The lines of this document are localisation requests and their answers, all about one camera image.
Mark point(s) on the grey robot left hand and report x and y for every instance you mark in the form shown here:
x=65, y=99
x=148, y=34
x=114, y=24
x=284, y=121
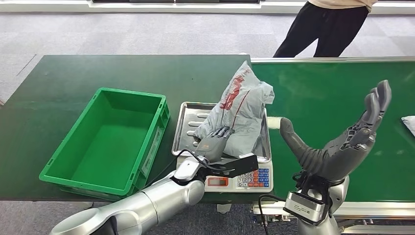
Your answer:
x=212, y=147

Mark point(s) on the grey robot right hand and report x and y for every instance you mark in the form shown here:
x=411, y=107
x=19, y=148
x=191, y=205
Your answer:
x=334, y=159

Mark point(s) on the grey plastic mailer package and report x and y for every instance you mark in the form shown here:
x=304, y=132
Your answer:
x=410, y=125
x=243, y=110

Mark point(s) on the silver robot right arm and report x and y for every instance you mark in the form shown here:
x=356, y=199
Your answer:
x=338, y=194

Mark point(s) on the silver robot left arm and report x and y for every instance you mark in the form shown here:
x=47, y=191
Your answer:
x=155, y=204

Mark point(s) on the green conveyor belt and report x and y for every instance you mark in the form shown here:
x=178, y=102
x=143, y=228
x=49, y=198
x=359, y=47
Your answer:
x=317, y=97

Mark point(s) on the stainless steel scale tray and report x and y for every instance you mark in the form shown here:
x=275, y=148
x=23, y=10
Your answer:
x=189, y=116

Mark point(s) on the white electronic scale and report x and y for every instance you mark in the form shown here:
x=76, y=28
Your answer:
x=256, y=180

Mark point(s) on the white table foot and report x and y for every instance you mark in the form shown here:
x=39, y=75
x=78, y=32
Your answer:
x=223, y=208

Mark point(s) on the green plastic crate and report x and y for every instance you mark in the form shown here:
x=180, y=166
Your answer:
x=110, y=146

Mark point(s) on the dark green table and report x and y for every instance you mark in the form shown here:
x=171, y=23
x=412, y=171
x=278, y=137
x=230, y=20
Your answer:
x=129, y=74

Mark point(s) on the person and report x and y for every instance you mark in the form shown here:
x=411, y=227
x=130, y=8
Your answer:
x=324, y=29

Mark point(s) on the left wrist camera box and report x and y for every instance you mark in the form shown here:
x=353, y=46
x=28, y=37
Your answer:
x=241, y=165

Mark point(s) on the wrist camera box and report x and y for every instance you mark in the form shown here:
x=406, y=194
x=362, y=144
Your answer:
x=241, y=165
x=303, y=207

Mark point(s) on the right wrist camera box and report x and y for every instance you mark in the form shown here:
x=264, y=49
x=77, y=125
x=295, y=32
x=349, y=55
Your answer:
x=303, y=207

